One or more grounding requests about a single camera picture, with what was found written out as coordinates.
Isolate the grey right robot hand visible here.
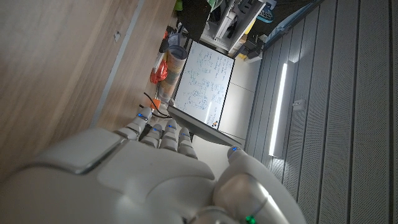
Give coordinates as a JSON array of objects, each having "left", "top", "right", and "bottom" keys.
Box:
[{"left": 0, "top": 106, "right": 308, "bottom": 224}]

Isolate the red plastic bag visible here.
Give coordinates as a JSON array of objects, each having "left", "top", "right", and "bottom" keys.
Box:
[{"left": 150, "top": 58, "right": 169, "bottom": 85}]

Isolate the patterned cardboard tube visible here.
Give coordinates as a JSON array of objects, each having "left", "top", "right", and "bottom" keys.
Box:
[{"left": 157, "top": 45, "right": 189, "bottom": 104}]

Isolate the whiteboard with blue writing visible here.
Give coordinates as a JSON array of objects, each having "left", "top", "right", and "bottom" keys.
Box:
[{"left": 172, "top": 39, "right": 236, "bottom": 130}]

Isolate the grey blue cup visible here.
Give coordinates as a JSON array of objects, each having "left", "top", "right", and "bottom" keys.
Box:
[{"left": 167, "top": 32, "right": 185, "bottom": 48}]

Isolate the white strip light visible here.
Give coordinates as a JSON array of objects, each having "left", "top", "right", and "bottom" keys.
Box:
[{"left": 268, "top": 62, "right": 289, "bottom": 158}]

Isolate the dark switched-off monitor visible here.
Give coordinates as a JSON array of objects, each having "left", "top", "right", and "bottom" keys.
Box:
[{"left": 176, "top": 0, "right": 213, "bottom": 43}]

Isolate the black boxy device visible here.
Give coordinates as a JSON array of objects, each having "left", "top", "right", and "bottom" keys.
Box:
[{"left": 243, "top": 33, "right": 266, "bottom": 60}]

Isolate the white shelf unit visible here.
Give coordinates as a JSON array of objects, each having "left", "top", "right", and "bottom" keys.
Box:
[{"left": 200, "top": 0, "right": 267, "bottom": 54}]

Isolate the teal patterned shoe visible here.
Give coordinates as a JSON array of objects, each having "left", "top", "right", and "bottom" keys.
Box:
[{"left": 256, "top": 6, "right": 277, "bottom": 24}]

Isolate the black cable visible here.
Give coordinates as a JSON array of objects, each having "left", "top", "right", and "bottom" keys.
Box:
[{"left": 138, "top": 91, "right": 172, "bottom": 119}]

